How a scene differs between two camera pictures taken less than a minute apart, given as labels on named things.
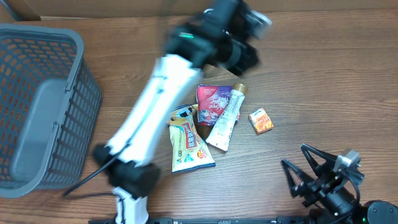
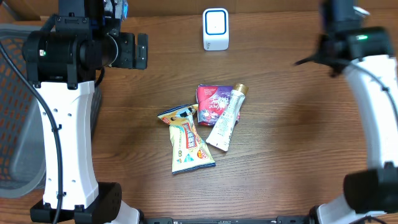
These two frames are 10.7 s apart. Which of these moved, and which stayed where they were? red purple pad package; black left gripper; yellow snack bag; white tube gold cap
Moved: black left gripper
Stayed: yellow snack bag; white tube gold cap; red purple pad package
